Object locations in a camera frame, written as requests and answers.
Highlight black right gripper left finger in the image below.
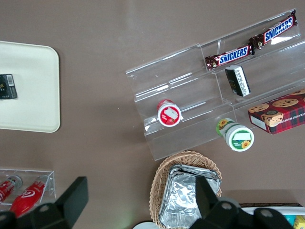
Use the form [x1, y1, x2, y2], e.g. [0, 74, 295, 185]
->
[0, 176, 90, 229]

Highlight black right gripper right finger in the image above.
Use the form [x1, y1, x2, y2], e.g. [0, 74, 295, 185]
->
[190, 176, 294, 229]

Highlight oval light wicker basket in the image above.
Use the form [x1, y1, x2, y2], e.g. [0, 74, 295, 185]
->
[149, 150, 223, 228]

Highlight white rectangular snack tray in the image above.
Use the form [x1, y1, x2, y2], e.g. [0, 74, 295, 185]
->
[240, 206, 305, 229]

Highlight cream plastic tray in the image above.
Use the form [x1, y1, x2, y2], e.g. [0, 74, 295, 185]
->
[0, 40, 61, 134]

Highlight clear acrylic bottle rack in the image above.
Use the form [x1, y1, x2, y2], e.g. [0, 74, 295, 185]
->
[0, 168, 56, 211]

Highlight aluminium foil container stack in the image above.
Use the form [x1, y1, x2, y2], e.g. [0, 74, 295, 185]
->
[160, 164, 222, 226]

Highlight red cola bottle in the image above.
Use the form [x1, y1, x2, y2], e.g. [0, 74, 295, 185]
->
[9, 175, 50, 218]
[0, 175, 23, 204]

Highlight green sunflower yogurt cup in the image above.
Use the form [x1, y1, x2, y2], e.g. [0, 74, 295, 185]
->
[215, 118, 255, 152]

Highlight red strawberry yogurt cup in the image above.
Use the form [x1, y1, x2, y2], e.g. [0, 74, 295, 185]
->
[157, 99, 184, 127]

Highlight yellow snack packet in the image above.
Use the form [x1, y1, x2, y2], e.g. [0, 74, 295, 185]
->
[294, 215, 305, 229]

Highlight red plaid cookie box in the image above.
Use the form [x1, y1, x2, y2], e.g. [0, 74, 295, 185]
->
[247, 88, 305, 135]

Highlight clear acrylic tiered stand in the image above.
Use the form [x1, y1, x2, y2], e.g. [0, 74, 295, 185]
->
[125, 42, 239, 161]
[199, 8, 305, 135]

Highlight small black carton box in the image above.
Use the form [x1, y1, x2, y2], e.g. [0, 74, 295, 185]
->
[224, 65, 252, 97]
[0, 73, 18, 101]

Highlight brown snickers bar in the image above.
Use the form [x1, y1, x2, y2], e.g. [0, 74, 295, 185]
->
[204, 43, 256, 72]
[248, 9, 299, 50]

